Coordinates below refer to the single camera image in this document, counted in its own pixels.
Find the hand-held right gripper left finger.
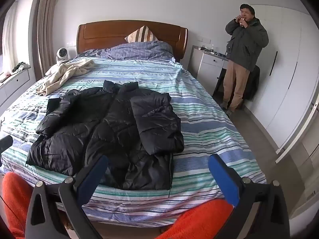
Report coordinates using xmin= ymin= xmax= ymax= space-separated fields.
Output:
xmin=25 ymin=154 xmax=110 ymax=239

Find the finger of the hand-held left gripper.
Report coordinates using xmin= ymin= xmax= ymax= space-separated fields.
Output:
xmin=0 ymin=136 xmax=13 ymax=153

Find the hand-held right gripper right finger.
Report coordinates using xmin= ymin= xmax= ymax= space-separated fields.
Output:
xmin=208 ymin=154 xmax=291 ymax=239

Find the black puffer jacket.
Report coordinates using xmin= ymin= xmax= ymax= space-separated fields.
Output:
xmin=26 ymin=80 xmax=185 ymax=191

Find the small pile of clothes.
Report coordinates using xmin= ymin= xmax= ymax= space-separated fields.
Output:
xmin=11 ymin=62 xmax=32 ymax=74

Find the striped bed quilt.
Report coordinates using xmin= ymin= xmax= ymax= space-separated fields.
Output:
xmin=0 ymin=56 xmax=267 ymax=227

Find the white window cabinet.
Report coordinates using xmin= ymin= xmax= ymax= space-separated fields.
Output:
xmin=0 ymin=68 xmax=30 ymax=107

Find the white door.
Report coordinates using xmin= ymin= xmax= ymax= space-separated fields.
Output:
xmin=275 ymin=90 xmax=319 ymax=163

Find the beige fleece blanket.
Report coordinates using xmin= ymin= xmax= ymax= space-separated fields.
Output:
xmin=37 ymin=59 xmax=96 ymax=96

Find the small white fan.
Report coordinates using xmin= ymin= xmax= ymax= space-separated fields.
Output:
xmin=56 ymin=48 xmax=69 ymax=64

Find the white sheer curtain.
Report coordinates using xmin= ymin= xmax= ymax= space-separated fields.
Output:
xmin=0 ymin=2 xmax=19 ymax=65

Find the white nightstand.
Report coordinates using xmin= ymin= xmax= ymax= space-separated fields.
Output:
xmin=188 ymin=45 xmax=231 ymax=85

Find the brown curtain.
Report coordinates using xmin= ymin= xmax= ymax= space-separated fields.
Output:
xmin=31 ymin=0 xmax=60 ymax=81

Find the white wardrobe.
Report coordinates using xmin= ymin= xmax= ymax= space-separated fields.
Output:
xmin=254 ymin=5 xmax=314 ymax=150

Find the blue plaid pillow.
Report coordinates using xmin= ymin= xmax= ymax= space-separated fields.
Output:
xmin=77 ymin=40 xmax=175 ymax=61

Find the wooden headboard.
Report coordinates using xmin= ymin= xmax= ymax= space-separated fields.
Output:
xmin=76 ymin=21 xmax=188 ymax=63

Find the brown striped pillow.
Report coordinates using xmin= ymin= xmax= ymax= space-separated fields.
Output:
xmin=125 ymin=25 xmax=159 ymax=43

